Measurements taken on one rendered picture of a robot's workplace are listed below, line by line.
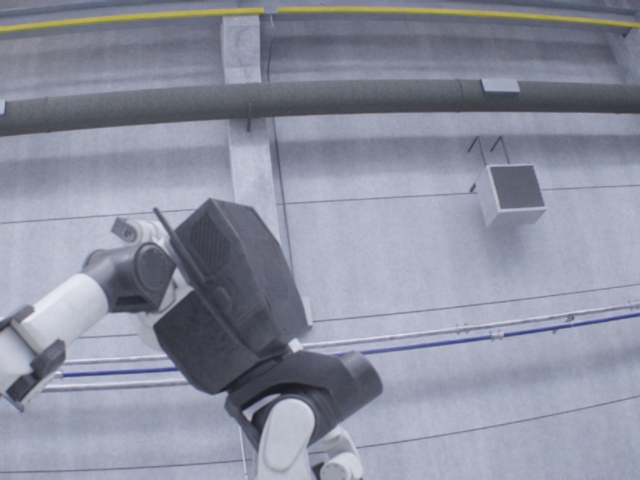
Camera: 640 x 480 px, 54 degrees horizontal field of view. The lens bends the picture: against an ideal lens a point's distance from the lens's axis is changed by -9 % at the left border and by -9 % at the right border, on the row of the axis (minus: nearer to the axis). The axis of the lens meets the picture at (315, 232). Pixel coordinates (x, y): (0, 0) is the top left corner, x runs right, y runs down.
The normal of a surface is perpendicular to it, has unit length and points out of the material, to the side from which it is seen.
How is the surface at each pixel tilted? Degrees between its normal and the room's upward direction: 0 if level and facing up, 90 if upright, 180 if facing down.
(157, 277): 102
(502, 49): 90
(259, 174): 90
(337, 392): 110
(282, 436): 90
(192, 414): 90
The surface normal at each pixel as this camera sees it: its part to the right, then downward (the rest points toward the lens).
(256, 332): -0.05, 0.28
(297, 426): 0.17, -0.42
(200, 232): -0.33, -0.06
